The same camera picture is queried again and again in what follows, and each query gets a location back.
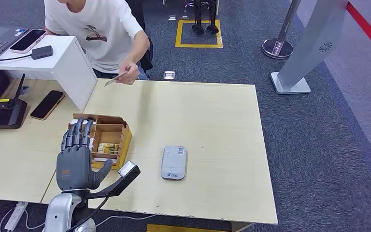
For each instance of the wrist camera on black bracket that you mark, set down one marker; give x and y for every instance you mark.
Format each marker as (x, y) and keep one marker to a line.
(127, 169)

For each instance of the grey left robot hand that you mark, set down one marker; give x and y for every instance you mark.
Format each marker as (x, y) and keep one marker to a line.
(73, 166)

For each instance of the cardboard organizer box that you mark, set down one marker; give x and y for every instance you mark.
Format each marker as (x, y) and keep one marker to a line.
(123, 141)

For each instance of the yellow green key card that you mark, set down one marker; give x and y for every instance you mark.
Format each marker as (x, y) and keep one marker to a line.
(108, 149)

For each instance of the person's left forearm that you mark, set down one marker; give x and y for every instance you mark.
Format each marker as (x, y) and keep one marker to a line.
(139, 52)

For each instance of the grey card reader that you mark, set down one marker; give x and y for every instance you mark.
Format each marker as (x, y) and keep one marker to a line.
(173, 163)

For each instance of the small silver floor socket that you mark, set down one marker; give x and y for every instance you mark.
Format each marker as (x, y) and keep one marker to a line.
(172, 17)
(184, 17)

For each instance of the person's left hand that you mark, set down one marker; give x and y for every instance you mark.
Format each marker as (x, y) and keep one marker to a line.
(128, 75)

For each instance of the black humanoid robot leg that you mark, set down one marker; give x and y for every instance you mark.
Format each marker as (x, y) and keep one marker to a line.
(198, 19)
(212, 19)

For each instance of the smartphone with pink case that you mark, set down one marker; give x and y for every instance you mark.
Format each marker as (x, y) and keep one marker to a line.
(28, 40)

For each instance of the white counter shelf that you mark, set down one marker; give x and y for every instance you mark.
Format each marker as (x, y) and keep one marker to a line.
(67, 64)

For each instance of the yellow floor tape square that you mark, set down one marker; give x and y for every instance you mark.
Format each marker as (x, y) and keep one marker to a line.
(177, 35)

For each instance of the grey kiosk stand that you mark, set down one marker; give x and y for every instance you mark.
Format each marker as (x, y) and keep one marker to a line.
(313, 38)

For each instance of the black remote controller with antenna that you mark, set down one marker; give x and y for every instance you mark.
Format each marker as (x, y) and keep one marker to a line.
(0, 117)

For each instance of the yellow green ID card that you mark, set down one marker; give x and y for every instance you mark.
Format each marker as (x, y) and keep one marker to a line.
(113, 80)

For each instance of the black office chair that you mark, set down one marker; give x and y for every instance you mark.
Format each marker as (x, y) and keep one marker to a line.
(137, 12)

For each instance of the black adapter hub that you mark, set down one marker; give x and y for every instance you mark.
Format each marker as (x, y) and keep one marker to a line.
(42, 52)

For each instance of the chrome stanchion post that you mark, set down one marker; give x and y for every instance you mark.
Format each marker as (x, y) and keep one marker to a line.
(276, 48)

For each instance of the grey desk grommet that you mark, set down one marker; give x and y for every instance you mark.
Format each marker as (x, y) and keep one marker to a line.
(25, 89)

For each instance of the person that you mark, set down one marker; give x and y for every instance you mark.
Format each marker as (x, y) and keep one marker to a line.
(102, 41)

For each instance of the white power strip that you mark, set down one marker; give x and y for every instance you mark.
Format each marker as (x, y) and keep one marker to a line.
(16, 216)

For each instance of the large silver floor socket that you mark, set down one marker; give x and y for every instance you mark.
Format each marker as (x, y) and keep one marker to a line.
(169, 75)

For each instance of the light wooden table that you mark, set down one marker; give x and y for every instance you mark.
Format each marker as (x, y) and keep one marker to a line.
(12, 160)
(204, 128)

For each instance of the smartphone with orange case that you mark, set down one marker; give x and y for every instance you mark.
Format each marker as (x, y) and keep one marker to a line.
(47, 104)

